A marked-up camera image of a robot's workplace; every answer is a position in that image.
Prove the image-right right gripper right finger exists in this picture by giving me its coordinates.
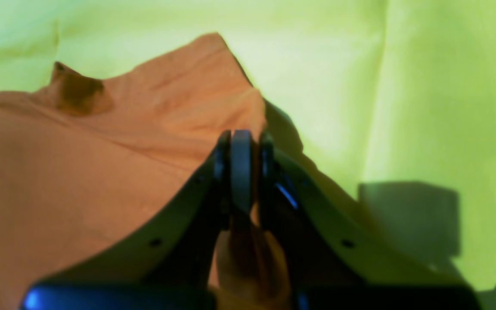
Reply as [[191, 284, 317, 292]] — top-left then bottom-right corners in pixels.
[[258, 131, 482, 310]]

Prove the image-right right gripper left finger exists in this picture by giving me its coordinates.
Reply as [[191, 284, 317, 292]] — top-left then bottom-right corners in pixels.
[[20, 131, 232, 310]]

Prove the terracotta orange T-shirt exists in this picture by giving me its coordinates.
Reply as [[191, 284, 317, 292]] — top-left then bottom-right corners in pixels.
[[0, 33, 267, 310]]

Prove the pale yellow table cloth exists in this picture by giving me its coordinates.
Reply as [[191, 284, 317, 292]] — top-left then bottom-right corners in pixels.
[[0, 0, 496, 290]]

